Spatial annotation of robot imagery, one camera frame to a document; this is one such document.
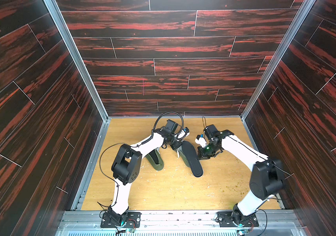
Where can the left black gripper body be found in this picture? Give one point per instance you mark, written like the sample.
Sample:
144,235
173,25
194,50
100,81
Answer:
173,142

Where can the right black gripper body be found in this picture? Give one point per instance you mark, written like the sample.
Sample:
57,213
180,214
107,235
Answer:
204,148

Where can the black insole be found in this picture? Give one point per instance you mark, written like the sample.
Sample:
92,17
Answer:
190,155

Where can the green canvas shoe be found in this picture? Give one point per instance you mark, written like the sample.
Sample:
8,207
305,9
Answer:
155,159
182,156

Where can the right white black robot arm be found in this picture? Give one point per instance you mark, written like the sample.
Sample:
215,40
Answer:
267,176

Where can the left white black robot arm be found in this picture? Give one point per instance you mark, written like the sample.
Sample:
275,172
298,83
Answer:
127,164

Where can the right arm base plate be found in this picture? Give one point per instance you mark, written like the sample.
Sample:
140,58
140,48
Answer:
231,219

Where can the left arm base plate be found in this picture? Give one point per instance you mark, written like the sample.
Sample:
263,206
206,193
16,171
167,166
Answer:
130,219

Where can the aluminium front rail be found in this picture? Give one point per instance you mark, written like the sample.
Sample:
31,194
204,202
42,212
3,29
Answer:
180,223

